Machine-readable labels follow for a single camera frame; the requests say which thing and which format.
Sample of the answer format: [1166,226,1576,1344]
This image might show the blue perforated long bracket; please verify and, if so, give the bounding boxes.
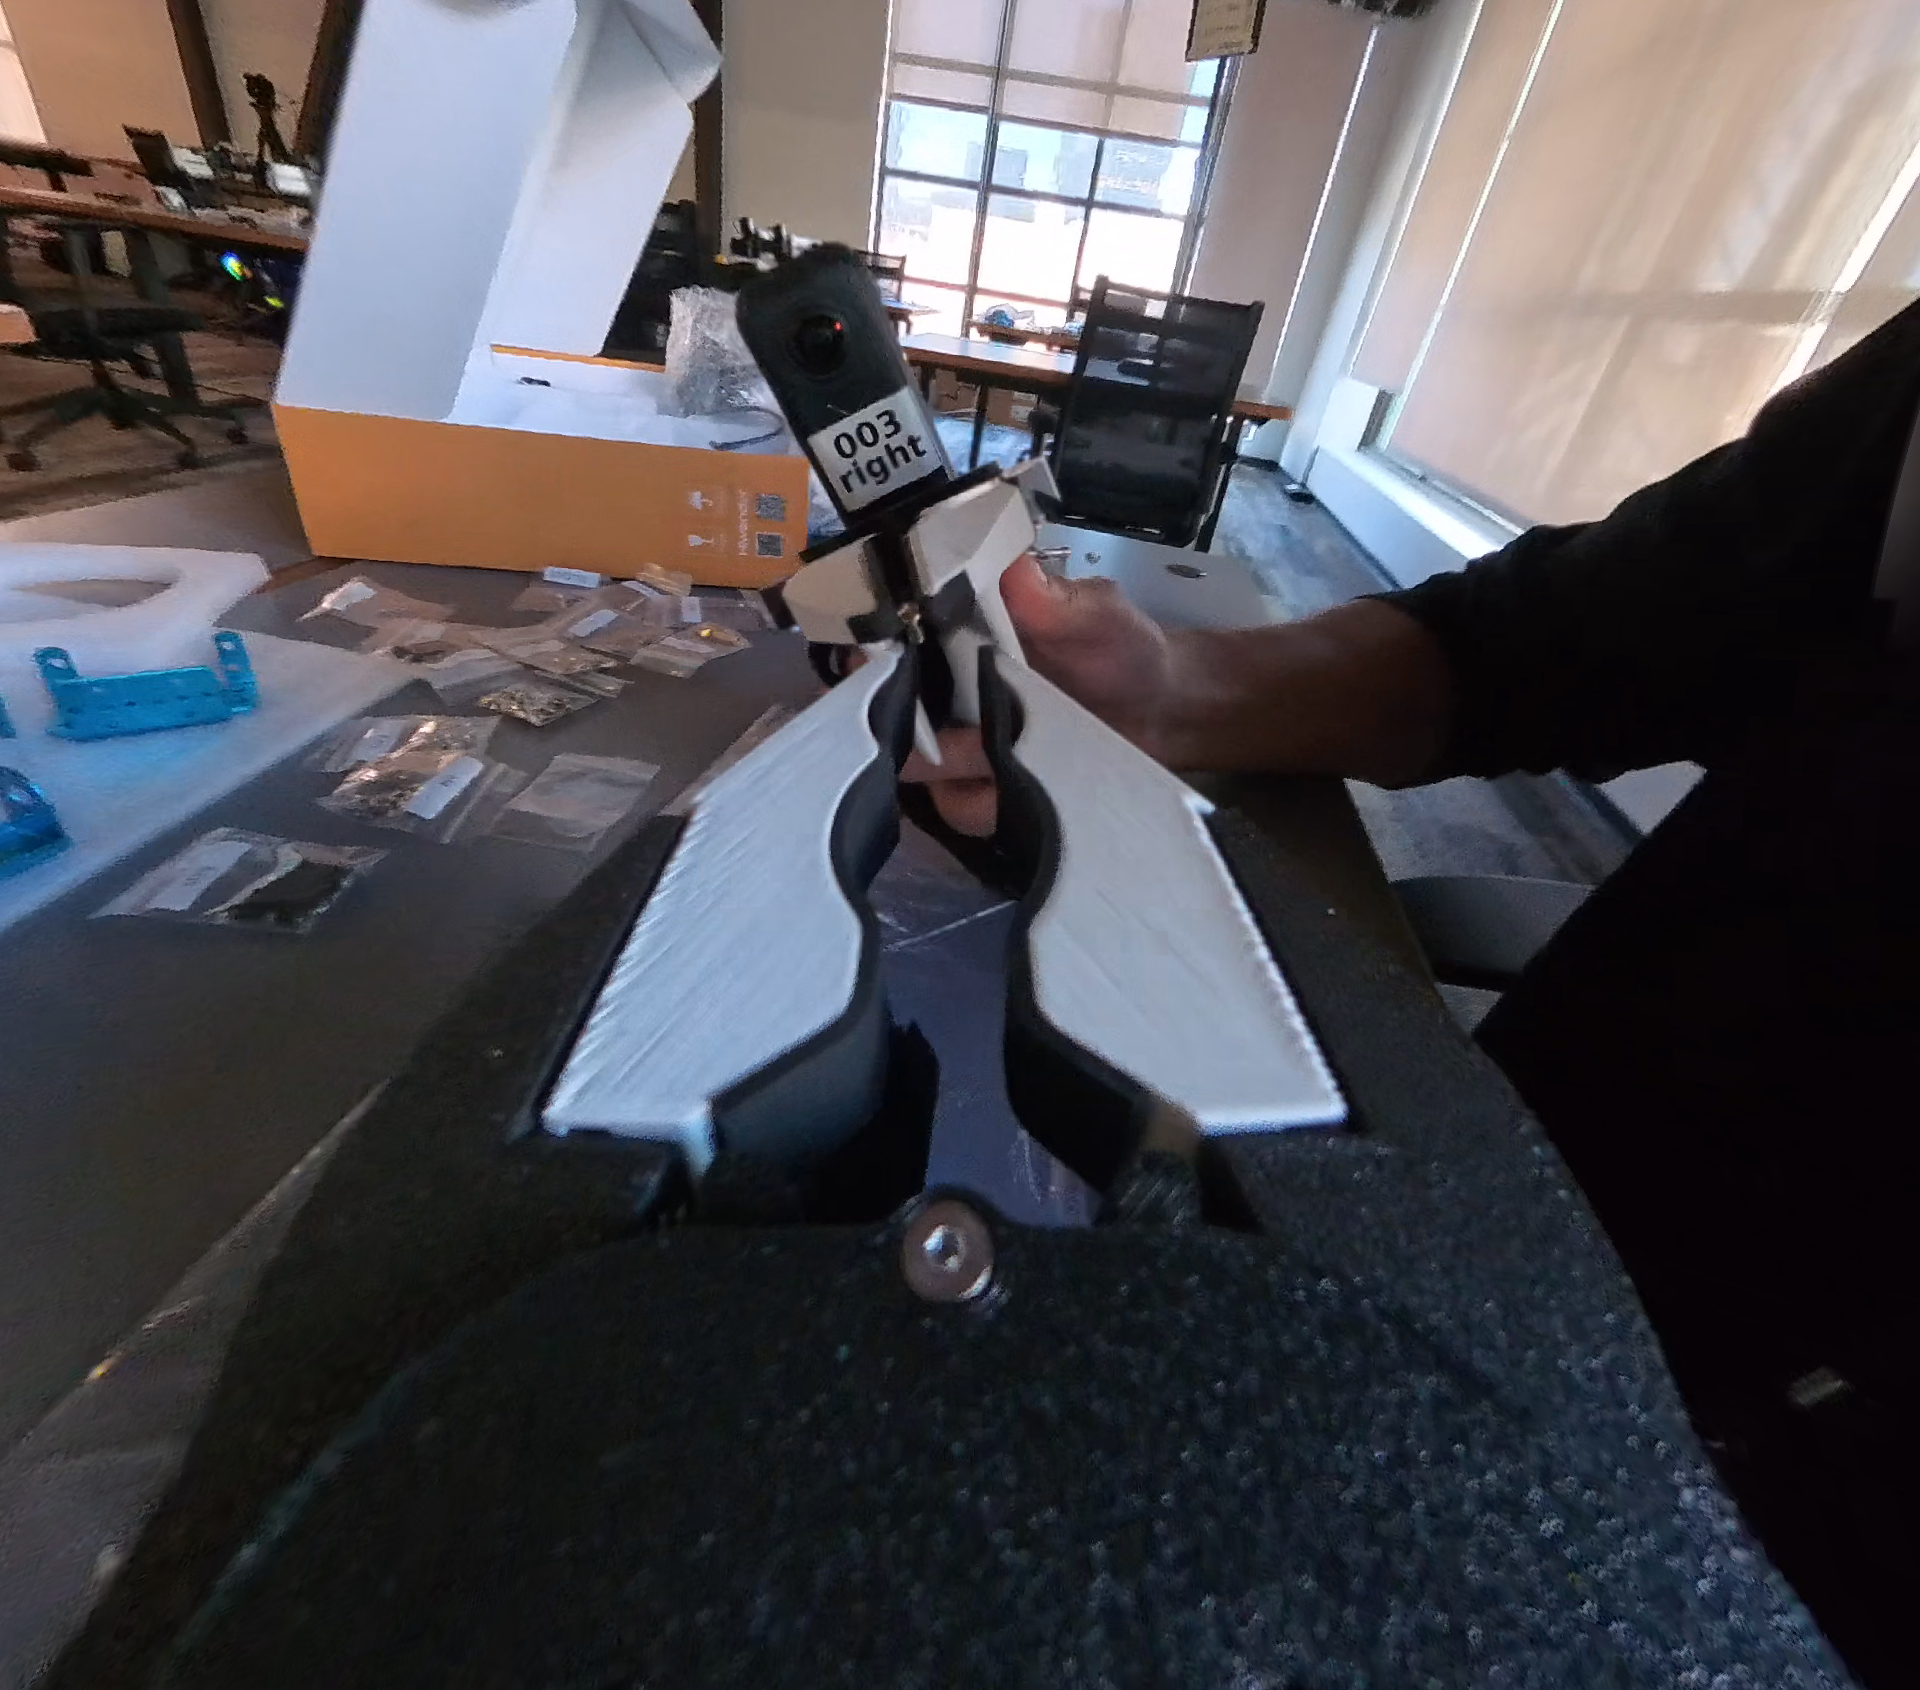
[34,628,259,741]

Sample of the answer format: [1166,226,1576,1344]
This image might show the white foam ring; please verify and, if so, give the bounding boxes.
[0,542,275,646]

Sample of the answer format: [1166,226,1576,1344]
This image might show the scattered small clear hardware bags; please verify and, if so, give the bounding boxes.
[89,558,782,934]

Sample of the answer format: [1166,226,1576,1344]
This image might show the long wooden office desk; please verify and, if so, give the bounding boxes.
[0,120,321,273]

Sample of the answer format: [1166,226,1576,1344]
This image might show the wooden office table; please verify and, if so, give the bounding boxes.
[901,328,1295,427]

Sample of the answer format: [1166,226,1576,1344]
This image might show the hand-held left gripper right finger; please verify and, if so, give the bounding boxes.
[982,647,1346,1141]

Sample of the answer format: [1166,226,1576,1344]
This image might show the person's right forearm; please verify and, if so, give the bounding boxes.
[1169,296,1920,790]

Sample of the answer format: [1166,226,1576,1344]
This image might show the white foam sheet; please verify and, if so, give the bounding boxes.
[0,610,362,927]

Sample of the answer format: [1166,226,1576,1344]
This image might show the white wall heater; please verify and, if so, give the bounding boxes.
[1312,437,1519,562]

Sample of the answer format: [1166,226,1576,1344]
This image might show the person's black clothed body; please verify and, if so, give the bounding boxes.
[1476,610,1920,1690]

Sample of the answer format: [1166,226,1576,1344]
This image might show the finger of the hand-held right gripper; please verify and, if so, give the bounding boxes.
[780,542,905,646]
[908,465,1054,614]

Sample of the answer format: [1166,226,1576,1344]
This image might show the blue metal U bracket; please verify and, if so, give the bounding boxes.
[0,765,74,882]

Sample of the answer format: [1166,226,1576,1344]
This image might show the black mesh office chair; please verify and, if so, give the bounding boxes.
[1035,277,1267,552]

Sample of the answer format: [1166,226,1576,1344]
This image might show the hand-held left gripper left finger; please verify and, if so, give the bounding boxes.
[540,647,915,1174]

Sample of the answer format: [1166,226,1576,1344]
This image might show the clear plastic bag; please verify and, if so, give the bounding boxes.
[660,700,1082,1234]

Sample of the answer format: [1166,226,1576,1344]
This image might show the orange white cardboard box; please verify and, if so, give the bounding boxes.
[272,0,819,590]

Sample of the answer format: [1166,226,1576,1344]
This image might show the person's right hand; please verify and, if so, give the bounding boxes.
[908,554,1202,841]

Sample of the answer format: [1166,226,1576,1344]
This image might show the dark grey desk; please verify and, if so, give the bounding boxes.
[0,453,1442,1482]

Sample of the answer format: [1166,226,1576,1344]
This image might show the large grid window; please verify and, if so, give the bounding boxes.
[876,0,1243,345]

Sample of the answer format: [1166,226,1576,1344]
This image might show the bubble wrap bundle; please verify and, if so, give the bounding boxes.
[668,286,783,418]

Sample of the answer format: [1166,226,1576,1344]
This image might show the beige roller blinds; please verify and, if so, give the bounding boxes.
[1350,0,1920,552]

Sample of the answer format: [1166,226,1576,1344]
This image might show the black swivel office chair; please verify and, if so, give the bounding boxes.
[0,220,259,477]

